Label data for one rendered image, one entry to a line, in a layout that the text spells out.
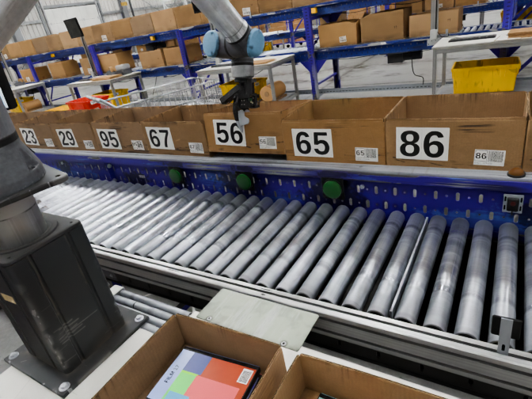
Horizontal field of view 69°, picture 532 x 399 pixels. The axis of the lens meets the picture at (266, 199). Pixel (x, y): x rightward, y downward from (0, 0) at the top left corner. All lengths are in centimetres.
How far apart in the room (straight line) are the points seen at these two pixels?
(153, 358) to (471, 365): 67
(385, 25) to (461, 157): 448
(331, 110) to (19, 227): 124
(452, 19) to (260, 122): 426
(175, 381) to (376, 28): 532
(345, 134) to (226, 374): 90
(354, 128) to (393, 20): 436
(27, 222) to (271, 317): 59
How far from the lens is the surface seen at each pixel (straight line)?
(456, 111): 161
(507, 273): 115
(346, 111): 170
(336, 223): 135
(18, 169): 90
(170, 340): 96
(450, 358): 97
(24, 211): 96
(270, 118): 154
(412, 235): 127
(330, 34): 599
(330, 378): 80
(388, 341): 99
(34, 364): 117
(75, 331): 105
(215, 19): 133
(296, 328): 97
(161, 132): 192
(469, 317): 101
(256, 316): 102
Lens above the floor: 143
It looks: 26 degrees down
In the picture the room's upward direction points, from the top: 11 degrees counter-clockwise
